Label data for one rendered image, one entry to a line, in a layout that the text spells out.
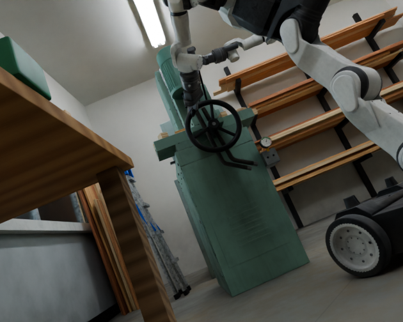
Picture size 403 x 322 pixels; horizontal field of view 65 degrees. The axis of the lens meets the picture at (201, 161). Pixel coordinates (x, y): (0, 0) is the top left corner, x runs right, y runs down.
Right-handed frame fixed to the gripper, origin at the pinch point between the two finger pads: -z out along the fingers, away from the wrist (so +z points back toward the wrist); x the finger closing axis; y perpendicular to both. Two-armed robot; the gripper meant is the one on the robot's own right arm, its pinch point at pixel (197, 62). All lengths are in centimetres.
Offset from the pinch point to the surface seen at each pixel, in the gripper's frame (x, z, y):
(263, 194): 63, 0, 68
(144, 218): -13, -69, 98
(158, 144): 35, -42, 31
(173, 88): 4.9, -20.7, 9.9
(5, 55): 163, -61, -26
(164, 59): -5.8, -19.1, -7.0
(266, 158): 56, 9, 52
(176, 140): 36, -32, 32
